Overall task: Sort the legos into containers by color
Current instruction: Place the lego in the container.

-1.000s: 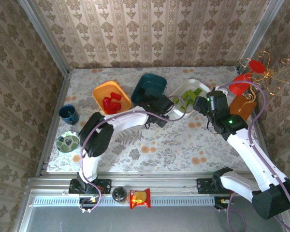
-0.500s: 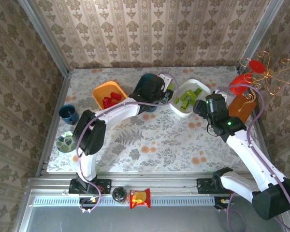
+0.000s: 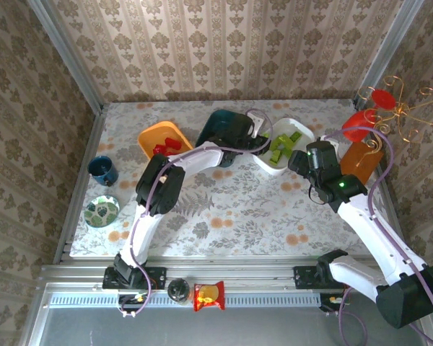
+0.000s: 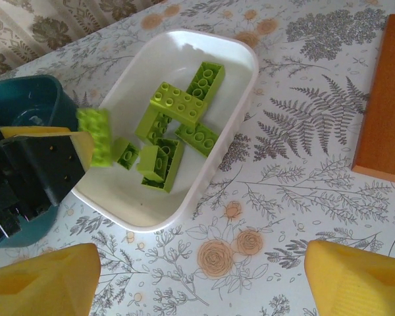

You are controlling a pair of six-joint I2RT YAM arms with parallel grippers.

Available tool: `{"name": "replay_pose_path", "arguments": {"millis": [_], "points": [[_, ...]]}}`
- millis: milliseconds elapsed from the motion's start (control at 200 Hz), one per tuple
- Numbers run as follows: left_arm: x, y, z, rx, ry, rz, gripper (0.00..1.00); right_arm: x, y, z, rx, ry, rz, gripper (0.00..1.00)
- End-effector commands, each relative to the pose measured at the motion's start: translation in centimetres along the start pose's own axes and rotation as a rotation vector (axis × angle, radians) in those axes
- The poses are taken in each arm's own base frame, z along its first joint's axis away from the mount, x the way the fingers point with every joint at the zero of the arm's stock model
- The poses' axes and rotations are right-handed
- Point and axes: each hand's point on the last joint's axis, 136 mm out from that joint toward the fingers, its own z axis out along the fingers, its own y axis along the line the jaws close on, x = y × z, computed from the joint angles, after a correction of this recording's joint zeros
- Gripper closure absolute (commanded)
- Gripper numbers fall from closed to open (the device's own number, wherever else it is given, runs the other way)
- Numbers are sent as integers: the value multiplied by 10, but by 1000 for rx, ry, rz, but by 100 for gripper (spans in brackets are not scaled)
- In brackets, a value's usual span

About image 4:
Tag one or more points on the orange wooden board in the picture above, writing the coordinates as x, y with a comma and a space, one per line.
388, 98

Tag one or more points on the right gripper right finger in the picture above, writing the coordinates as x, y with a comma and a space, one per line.
362, 283

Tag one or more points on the teal plastic container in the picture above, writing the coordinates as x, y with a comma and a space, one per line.
36, 89

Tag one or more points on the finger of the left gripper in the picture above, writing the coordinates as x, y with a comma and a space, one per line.
52, 161

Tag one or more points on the small green lego brick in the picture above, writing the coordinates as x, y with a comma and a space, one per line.
148, 159
126, 154

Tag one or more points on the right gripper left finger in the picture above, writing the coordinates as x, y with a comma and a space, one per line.
36, 283

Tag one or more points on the white plastic container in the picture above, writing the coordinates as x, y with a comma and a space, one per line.
171, 200

